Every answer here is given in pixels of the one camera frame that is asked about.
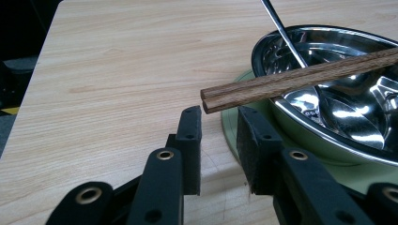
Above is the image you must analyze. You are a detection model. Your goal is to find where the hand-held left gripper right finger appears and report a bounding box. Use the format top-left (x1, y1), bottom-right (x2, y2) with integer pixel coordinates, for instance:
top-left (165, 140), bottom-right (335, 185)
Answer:
top-left (236, 105), bottom-right (284, 196)

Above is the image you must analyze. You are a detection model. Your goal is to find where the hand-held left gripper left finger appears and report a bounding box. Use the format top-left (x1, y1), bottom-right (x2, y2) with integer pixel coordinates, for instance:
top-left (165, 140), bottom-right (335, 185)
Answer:
top-left (164, 105), bottom-right (203, 197)

